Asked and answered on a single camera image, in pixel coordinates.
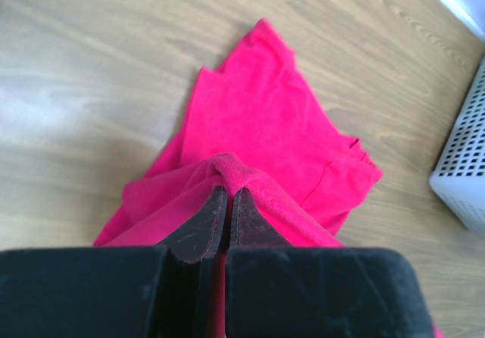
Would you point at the pink t shirt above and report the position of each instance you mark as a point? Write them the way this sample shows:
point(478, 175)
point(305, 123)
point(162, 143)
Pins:
point(254, 124)

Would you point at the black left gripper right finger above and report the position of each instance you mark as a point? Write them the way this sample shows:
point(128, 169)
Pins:
point(274, 289)

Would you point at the white plastic laundry basket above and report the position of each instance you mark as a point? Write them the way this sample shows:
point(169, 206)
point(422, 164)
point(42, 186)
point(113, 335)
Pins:
point(458, 178)

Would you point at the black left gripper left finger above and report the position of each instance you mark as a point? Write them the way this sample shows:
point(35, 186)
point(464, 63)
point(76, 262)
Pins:
point(155, 291)

